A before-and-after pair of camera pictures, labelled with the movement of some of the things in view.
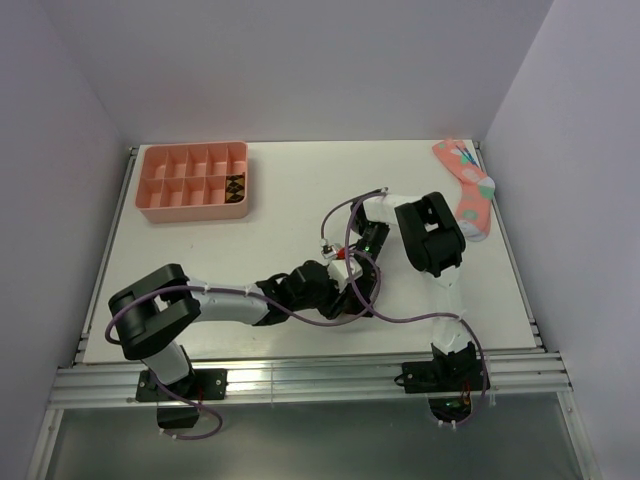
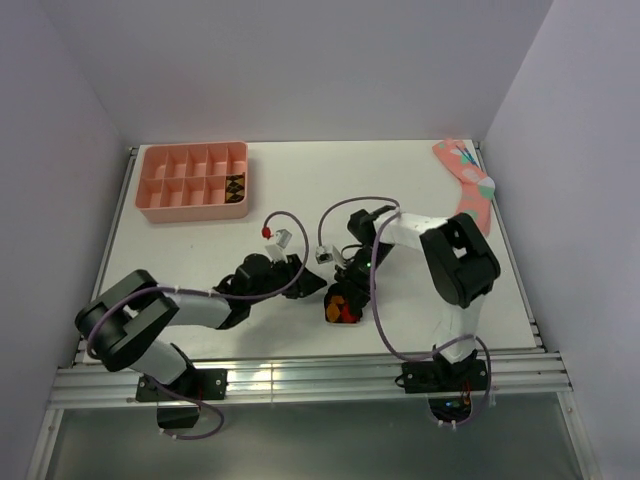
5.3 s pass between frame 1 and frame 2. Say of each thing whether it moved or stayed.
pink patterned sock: stayed
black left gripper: moved
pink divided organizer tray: stayed
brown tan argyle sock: stayed
